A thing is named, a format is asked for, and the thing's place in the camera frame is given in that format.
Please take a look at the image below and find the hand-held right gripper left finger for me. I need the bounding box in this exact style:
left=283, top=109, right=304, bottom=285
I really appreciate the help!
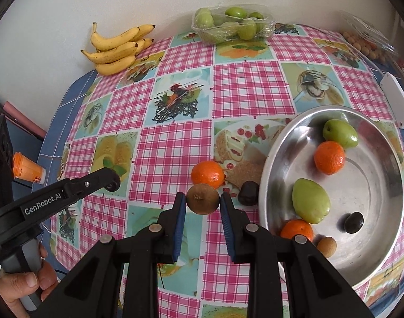
left=33, top=192, right=186, bottom=318

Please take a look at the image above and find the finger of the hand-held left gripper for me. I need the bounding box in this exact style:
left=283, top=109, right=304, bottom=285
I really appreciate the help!
left=64, top=167, right=122, bottom=203

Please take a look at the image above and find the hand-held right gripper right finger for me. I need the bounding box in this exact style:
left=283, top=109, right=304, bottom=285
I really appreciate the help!
left=220, top=193, right=375, bottom=318

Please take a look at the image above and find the brown kiwi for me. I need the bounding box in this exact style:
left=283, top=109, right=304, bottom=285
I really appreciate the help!
left=186, top=184, right=220, bottom=215

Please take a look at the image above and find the dark purple plum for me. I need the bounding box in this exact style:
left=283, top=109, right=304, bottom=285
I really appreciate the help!
left=344, top=212, right=364, bottom=234
left=238, top=181, right=259, bottom=206

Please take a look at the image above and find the orange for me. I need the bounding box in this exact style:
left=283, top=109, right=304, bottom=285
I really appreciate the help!
left=191, top=161, right=225, bottom=189
left=280, top=219, right=314, bottom=242
left=314, top=141, right=346, bottom=175

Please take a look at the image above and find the green mango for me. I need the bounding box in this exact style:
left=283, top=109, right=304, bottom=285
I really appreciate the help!
left=322, top=119, right=359, bottom=149
left=292, top=178, right=331, bottom=224

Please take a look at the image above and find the small round longan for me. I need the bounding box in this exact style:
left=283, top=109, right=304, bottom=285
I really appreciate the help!
left=317, top=237, right=337, bottom=258

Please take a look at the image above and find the round metal plate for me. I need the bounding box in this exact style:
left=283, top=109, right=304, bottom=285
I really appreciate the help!
left=258, top=105, right=404, bottom=287

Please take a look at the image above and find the person's left hand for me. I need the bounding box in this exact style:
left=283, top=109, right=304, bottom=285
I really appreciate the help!
left=0, top=243, right=58, bottom=318

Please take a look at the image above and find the orange plastic cup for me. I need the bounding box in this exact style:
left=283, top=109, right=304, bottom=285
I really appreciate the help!
left=13, top=152, right=46, bottom=184

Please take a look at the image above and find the blue tiled under cloth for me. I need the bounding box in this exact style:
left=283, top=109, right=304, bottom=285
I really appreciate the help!
left=36, top=69, right=99, bottom=272

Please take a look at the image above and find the pink checked printed tablecloth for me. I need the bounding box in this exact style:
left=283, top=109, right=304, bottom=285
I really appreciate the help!
left=49, top=23, right=404, bottom=318

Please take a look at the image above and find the pile of green jujubes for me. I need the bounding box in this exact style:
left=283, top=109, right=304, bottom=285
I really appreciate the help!
left=193, top=7, right=267, bottom=44

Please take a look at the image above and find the clear wrapped plastic tray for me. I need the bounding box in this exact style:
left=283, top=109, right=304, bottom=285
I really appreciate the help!
left=192, top=4, right=276, bottom=45

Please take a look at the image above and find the white plastic device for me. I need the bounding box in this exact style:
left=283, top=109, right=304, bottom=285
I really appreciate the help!
left=379, top=73, right=404, bottom=130

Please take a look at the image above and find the clear plastic box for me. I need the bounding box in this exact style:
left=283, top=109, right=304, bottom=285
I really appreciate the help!
left=339, top=10, right=396, bottom=54

